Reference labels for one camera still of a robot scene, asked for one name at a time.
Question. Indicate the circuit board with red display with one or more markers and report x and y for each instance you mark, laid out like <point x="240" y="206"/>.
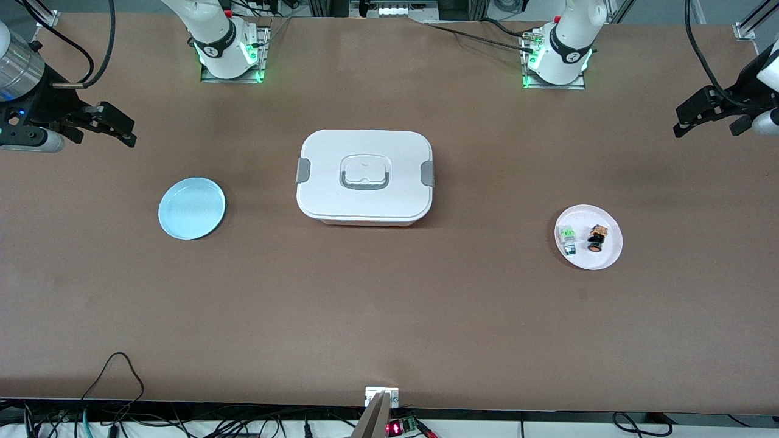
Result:
<point x="395" y="428"/>

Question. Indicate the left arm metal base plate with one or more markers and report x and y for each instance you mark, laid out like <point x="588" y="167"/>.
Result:
<point x="575" y="85"/>

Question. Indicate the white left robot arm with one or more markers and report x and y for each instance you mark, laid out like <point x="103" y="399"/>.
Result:
<point x="566" y="42"/>

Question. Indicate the white plate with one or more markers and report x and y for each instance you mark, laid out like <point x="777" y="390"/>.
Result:
<point x="587" y="260"/>

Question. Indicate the light blue plate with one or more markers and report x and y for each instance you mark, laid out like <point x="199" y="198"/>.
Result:
<point x="192" y="210"/>

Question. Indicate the green push-button switch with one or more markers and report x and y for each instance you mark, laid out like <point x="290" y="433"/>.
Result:
<point x="567" y="234"/>

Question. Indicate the small metal bracket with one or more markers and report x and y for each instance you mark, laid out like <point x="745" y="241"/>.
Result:
<point x="372" y="394"/>

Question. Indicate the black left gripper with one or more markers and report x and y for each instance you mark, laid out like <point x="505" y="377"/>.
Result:
<point x="738" y="96"/>

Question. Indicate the metal corner bracket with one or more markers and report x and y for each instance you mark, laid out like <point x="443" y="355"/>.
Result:
<point x="47" y="18"/>
<point x="745" y="31"/>

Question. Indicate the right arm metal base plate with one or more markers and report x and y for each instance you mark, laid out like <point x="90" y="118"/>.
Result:
<point x="265" y="55"/>

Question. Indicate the white lidded container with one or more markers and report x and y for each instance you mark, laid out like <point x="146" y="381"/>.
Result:
<point x="328" y="201"/>

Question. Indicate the white power strip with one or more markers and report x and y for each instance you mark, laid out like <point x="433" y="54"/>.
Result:
<point x="392" y="10"/>

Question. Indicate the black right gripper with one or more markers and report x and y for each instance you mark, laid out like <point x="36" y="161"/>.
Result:
<point x="44" y="103"/>

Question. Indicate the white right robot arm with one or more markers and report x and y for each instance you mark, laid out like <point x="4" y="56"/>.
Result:
<point x="216" y="36"/>

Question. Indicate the orange push-button switch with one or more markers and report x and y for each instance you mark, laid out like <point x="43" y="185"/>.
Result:
<point x="596" y="238"/>

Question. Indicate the aluminium profile bar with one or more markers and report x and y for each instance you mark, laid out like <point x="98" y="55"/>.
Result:
<point x="372" y="423"/>

